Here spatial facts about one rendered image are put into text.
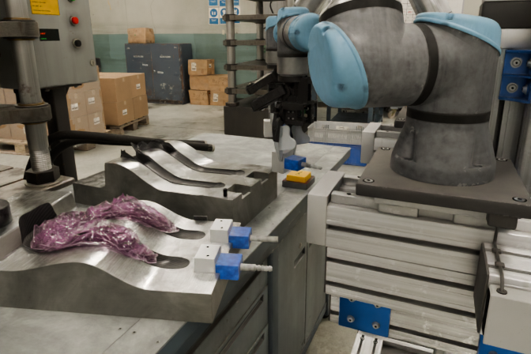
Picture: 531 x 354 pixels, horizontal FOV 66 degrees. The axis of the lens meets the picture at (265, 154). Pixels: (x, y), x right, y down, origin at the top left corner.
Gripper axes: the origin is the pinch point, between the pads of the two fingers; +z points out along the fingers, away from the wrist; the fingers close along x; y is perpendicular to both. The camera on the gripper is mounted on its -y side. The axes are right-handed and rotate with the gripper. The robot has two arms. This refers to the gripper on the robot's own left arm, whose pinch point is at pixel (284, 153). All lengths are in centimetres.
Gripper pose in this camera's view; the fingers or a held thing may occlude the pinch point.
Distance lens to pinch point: 106.2
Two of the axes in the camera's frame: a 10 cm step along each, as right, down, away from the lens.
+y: 8.3, 1.5, -5.4
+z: 0.1, 9.6, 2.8
